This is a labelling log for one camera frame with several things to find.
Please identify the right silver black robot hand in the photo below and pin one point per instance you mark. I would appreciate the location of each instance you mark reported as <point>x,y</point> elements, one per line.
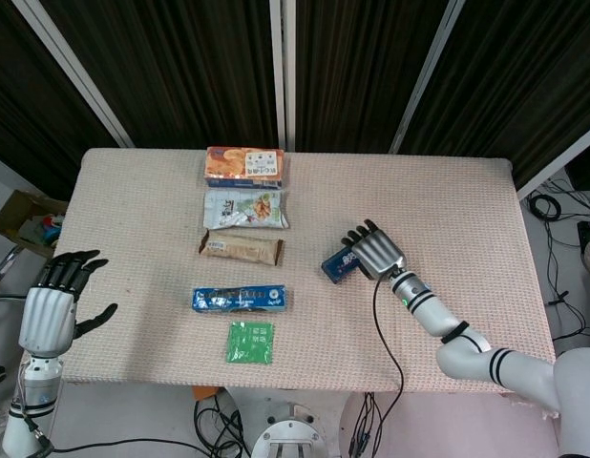
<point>378,253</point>

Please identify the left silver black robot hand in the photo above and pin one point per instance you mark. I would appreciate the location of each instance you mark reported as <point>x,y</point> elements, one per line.
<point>44,315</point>

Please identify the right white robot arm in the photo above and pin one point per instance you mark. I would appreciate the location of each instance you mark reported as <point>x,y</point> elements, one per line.
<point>471,358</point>

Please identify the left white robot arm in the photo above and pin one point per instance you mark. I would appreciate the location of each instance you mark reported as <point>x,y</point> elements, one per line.
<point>32,396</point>

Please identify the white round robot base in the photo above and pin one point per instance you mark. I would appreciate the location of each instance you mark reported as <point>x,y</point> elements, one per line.
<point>288,434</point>

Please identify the chrome metal tube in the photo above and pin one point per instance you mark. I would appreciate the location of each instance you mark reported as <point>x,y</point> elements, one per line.
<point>4,269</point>

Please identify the brown cardboard box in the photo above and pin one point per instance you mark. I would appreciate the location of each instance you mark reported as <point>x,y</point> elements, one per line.
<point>18,210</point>

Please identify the pink woven table cloth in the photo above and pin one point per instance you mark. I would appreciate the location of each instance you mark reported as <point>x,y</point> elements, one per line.
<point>132,214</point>

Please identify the brown snack bar wrapper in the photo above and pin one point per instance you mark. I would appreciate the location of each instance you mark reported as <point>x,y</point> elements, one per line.
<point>242,248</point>

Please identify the white green snack bag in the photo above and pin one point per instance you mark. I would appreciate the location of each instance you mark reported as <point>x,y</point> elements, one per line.
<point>247,210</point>

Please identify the blue biscuit package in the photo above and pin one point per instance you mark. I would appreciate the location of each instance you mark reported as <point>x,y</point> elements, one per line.
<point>238,299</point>

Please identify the green foil sachet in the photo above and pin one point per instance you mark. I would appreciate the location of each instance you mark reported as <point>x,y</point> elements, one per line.
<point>249,342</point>

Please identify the orange biscuit box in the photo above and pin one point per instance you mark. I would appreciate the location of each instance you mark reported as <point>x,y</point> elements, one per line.
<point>242,164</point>

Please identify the orange paper piece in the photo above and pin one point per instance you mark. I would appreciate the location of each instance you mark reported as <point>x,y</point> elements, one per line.
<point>204,392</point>

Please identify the dark pleated curtain panel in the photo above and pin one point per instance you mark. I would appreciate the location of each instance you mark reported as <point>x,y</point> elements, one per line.
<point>514,71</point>
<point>357,71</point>
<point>180,71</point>
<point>27,119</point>

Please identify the white partition frame post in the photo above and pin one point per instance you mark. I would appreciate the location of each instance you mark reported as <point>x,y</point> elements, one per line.
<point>281,71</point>
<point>75,71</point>
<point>562,162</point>
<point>426,71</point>

